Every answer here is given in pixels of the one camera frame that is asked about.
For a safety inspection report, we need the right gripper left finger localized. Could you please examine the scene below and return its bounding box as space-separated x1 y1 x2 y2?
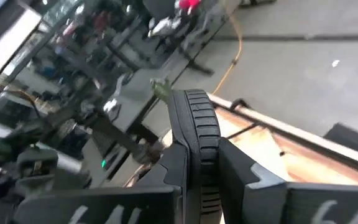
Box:
11 141 189 224

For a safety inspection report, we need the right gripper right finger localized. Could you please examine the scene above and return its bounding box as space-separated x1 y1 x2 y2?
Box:
218 136 358 224

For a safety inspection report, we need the black slide sandal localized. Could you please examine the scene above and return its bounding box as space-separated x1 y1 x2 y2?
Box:
165 88 224 224

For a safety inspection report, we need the grey desk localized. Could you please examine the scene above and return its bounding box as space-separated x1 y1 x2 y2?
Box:
81 133 142 189

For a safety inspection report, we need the black keyboard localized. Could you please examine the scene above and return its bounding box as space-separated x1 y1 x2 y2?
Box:
90 129 117 158

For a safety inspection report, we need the green cactus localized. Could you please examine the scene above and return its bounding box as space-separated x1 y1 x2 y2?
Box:
150 77 173 103

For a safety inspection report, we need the black aluminium table frame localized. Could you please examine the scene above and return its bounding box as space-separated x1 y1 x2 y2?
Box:
208 93 358 180

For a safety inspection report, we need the yellow cable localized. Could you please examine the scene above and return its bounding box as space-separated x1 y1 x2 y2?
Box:
211 0 244 96

